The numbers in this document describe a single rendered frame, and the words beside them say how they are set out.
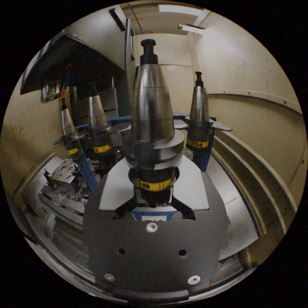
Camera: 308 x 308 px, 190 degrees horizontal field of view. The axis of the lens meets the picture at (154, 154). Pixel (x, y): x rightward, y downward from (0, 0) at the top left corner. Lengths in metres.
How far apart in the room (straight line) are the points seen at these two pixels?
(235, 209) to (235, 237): 0.16
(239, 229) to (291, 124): 0.49
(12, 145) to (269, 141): 2.02
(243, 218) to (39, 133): 2.10
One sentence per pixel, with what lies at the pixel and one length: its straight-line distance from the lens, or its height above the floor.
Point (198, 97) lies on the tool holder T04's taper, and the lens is 0.20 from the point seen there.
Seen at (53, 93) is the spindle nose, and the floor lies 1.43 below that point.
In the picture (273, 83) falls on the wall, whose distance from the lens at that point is 0.52.
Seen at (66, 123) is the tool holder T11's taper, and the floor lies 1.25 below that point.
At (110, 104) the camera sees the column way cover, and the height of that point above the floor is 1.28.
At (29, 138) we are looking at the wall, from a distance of 1.61.
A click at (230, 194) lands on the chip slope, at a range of 0.64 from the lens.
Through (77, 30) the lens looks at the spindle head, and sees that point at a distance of 0.45.
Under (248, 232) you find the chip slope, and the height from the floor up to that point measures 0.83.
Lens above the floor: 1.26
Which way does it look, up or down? 30 degrees down
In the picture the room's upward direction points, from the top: 4 degrees counter-clockwise
